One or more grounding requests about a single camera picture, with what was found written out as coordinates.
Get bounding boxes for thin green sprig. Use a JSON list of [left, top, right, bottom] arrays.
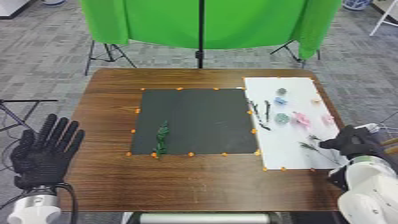
[[298, 134, 344, 165]]

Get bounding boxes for green flower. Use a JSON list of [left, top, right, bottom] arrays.
[[274, 112, 294, 124]]

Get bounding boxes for black metal frame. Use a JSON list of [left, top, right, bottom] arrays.
[[0, 98, 61, 133]]

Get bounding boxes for dark mat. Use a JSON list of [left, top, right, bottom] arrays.
[[129, 88, 262, 156]]

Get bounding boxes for white sheet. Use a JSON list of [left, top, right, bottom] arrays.
[[242, 76, 351, 171]]

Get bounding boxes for blue white vase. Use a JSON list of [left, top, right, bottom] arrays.
[[342, 0, 376, 12]]

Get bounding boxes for pale grey bar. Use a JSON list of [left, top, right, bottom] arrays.
[[123, 211, 280, 224]]

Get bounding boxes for black tripod stand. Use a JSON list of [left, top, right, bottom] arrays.
[[84, 39, 139, 76], [269, 39, 322, 70]]

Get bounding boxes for black stand pole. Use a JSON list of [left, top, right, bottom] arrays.
[[196, 0, 207, 70]]

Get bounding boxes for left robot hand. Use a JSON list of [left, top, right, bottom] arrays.
[[10, 113, 88, 191]]

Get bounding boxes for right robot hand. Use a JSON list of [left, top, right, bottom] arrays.
[[319, 124, 388, 162]]

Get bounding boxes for pink flower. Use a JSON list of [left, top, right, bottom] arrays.
[[321, 113, 338, 126], [292, 111, 315, 128]]

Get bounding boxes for black cable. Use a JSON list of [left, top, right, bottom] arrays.
[[54, 181, 83, 224]]

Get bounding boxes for white stand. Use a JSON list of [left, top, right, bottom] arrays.
[[369, 0, 398, 37]]

